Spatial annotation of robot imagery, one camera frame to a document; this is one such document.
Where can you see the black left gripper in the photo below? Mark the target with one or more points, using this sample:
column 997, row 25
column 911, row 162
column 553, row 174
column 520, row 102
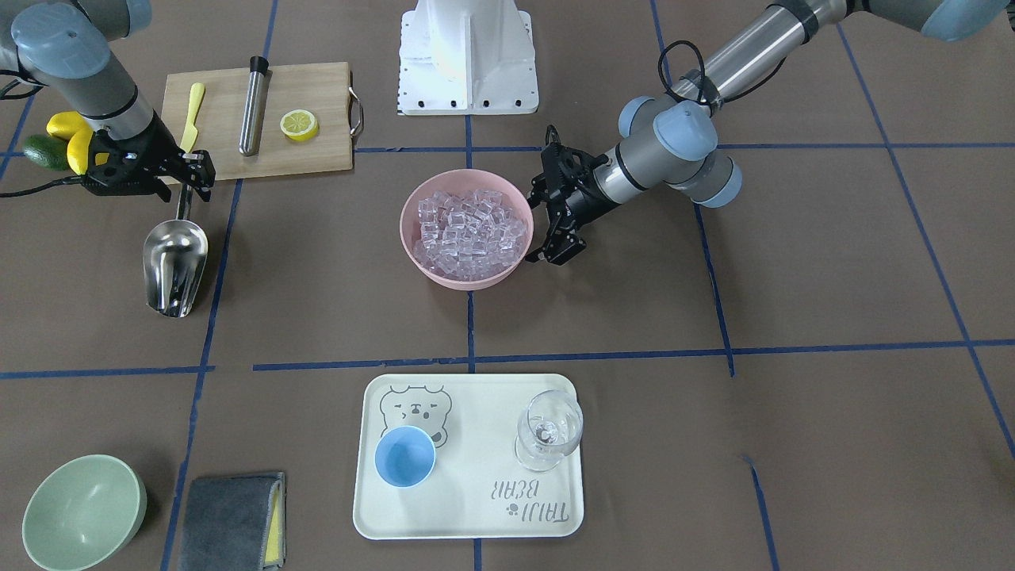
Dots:
column 591, row 204

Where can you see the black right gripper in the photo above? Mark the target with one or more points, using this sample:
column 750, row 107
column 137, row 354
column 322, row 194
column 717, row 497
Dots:
column 155, row 151

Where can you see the metal ice scoop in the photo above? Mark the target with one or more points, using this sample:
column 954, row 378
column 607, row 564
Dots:
column 174, row 256

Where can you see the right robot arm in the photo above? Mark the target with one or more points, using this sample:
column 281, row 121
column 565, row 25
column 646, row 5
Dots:
column 64, row 45

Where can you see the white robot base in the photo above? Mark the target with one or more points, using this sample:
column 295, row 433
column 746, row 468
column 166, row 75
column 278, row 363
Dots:
column 461, row 58

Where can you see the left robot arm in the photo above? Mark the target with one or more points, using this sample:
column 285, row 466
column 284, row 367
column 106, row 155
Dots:
column 671, row 139

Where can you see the pile of clear ice cubes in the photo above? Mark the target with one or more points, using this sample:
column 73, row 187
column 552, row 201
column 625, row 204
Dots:
column 468, row 237

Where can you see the blue plastic cup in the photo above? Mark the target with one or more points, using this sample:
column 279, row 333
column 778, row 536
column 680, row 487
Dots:
column 405, row 456

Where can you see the yellow plastic knife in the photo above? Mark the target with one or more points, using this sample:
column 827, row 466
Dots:
column 190, row 132

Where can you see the pink bowl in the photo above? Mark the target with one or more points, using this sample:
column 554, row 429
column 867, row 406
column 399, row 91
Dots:
column 459, row 182

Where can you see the lemon half slice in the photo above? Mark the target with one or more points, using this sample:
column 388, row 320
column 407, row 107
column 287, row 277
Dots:
column 299, row 125

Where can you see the yellow lemon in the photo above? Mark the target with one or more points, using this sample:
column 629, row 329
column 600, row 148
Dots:
column 65, row 125
column 78, row 151

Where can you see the wooden cutting board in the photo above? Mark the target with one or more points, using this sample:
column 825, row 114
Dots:
column 321, row 88

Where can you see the green lime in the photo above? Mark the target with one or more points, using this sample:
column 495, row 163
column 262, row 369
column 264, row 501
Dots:
column 46, row 151

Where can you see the clear wine glass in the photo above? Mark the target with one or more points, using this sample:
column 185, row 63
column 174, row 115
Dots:
column 549, row 429

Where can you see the cream bear tray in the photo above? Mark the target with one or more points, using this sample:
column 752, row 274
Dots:
column 477, row 489

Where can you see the grey folded cloth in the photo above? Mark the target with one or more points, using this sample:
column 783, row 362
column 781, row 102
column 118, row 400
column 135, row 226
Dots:
column 235, row 523

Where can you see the green bowl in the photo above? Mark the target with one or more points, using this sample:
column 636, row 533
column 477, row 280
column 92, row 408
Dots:
column 83, row 513

